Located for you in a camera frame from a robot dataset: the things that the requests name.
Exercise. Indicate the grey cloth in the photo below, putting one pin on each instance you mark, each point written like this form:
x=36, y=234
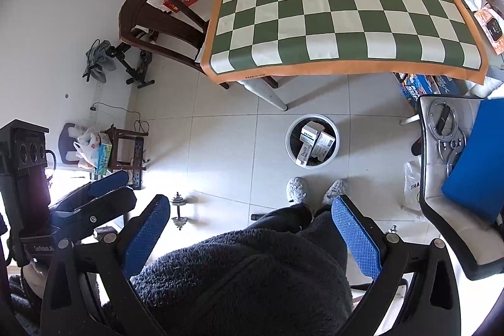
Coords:
x=98, y=60

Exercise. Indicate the white office chair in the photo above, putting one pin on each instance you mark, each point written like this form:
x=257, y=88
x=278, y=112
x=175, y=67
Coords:
x=433, y=202

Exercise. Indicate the green white checkered tablecloth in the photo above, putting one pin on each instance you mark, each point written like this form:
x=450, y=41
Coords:
x=315, y=5

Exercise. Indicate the white pink toothpaste box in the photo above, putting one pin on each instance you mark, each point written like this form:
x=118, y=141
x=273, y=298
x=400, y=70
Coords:
x=304, y=155

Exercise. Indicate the blue seat cushion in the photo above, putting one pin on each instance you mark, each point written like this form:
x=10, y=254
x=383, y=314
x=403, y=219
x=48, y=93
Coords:
x=480, y=162

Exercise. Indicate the grey fuzzy slipper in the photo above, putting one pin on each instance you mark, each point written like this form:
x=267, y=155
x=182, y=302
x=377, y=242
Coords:
x=297, y=190
x=334, y=191

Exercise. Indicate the teal tissue box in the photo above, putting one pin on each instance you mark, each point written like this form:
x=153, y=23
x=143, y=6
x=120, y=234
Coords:
x=104, y=159

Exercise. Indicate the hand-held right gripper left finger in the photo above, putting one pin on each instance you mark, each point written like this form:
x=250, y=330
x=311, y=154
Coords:
x=145, y=237

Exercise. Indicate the white printed plastic bag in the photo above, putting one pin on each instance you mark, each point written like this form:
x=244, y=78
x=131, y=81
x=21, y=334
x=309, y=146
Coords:
x=413, y=186

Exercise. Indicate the small chrome dumbbell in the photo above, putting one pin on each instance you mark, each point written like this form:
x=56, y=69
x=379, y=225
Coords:
x=179, y=212

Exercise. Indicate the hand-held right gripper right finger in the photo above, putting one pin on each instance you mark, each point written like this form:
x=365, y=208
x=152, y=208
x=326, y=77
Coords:
x=354, y=237

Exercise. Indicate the green white medicine box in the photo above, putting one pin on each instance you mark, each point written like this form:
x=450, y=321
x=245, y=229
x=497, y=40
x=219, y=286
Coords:
x=325, y=145

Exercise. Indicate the white bag with red print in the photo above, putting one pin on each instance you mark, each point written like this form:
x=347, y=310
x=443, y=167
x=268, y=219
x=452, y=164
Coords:
x=88, y=147

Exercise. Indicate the small white medicine box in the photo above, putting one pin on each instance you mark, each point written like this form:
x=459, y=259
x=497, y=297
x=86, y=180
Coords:
x=311, y=131

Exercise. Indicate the dark brown wooden chair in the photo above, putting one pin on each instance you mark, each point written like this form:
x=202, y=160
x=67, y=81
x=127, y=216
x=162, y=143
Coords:
x=165, y=29

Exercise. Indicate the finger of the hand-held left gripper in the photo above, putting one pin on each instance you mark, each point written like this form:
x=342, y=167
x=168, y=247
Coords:
x=106, y=181
x=114, y=202

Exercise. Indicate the black exercise bike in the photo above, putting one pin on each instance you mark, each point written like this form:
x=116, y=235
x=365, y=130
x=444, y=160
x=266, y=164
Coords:
x=136, y=72

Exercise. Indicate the blue printed carton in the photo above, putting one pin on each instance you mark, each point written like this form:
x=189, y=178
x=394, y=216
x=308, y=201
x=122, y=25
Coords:
x=421, y=88

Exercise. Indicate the small brown wooden stool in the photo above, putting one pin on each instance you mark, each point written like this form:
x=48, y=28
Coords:
x=126, y=147

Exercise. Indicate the black perforated board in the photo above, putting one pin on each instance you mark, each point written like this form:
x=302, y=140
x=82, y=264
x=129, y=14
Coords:
x=138, y=162

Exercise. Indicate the orange printed packet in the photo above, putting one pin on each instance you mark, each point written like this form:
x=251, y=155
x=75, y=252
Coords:
x=492, y=29

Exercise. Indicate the round white trash bin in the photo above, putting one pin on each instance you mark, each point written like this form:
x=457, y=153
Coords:
x=292, y=131

